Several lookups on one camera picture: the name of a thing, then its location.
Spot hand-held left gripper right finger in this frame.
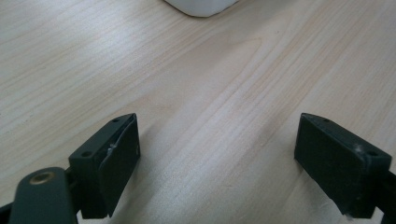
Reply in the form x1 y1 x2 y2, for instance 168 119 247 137
293 112 393 219

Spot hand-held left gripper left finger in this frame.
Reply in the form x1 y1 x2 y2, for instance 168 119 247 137
67 112 141 220

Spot white container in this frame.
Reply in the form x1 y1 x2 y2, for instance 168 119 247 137
163 0 240 18

